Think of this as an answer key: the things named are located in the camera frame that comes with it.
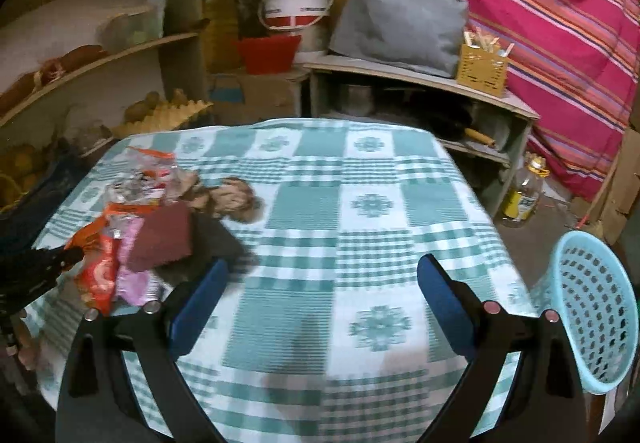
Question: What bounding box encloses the pink wrapper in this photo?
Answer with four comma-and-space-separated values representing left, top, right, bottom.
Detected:
116, 223, 152, 306

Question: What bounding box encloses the black pan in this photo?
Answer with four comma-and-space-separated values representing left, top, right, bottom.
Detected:
400, 93, 481, 141

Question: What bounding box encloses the yellow cutlery holder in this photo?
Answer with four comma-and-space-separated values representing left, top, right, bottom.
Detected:
456, 43, 510, 98

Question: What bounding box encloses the cardboard box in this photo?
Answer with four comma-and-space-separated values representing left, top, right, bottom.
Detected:
207, 69, 311, 128

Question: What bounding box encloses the white plastic tub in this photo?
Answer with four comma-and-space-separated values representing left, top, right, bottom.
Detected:
294, 23, 332, 65

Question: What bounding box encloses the person's left hand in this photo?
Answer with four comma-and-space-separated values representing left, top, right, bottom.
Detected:
14, 307, 42, 371

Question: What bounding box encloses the light blue plastic basket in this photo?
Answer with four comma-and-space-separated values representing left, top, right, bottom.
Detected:
530, 230, 637, 395

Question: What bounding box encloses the brown sweet potato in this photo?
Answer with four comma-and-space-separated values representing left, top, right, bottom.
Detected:
40, 46, 108, 79

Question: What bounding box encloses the clear plastic wrapper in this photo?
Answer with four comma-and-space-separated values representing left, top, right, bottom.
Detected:
105, 147, 181, 210

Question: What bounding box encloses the pink striped blanket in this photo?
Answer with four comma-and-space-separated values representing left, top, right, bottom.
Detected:
320, 0, 640, 201

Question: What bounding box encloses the large potato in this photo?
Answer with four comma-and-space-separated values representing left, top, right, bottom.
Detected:
125, 92, 162, 122

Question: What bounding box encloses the cardboard sheet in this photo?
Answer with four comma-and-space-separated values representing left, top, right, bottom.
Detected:
585, 123, 640, 244

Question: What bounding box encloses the grey cushion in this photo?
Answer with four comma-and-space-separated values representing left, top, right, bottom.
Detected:
328, 0, 470, 78

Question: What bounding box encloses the red plastic basin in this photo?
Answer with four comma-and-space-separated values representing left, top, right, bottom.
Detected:
236, 34, 302, 75

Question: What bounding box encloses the green white checked tablecloth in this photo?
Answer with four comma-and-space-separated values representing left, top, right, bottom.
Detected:
22, 117, 543, 443

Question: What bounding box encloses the wooden cabinet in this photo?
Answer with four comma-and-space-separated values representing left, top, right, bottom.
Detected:
302, 54, 541, 216

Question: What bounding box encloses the clear plastic container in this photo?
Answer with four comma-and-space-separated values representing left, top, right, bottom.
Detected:
102, 6, 163, 51

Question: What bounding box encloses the bundle of wooden utensils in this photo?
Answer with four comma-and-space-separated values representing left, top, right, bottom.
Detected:
463, 29, 516, 59

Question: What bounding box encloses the brown crumpled paper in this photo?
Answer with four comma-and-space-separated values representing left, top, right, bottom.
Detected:
177, 170, 263, 224

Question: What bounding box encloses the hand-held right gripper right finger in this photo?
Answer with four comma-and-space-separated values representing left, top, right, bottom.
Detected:
416, 253, 589, 443

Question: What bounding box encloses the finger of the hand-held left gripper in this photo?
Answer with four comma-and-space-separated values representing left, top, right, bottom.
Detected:
32, 245, 84, 276

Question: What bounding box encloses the maroon scouring pad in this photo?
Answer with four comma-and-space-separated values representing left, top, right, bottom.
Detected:
122, 206, 196, 274

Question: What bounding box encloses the orange snack wrapper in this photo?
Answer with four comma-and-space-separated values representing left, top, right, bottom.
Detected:
65, 203, 151, 316

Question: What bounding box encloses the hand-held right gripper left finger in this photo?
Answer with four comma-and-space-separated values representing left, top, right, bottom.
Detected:
56, 257, 231, 443

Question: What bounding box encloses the small cooking oil bottle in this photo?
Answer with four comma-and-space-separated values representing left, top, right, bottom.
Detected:
501, 156, 550, 228

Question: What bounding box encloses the yellow egg tray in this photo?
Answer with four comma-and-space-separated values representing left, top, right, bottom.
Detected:
112, 96, 213, 139

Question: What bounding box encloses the large yellow oil jug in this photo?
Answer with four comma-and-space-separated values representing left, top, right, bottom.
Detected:
200, 0, 243, 74

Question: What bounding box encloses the dark wrapper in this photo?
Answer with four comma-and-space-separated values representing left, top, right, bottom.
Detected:
155, 213, 257, 285

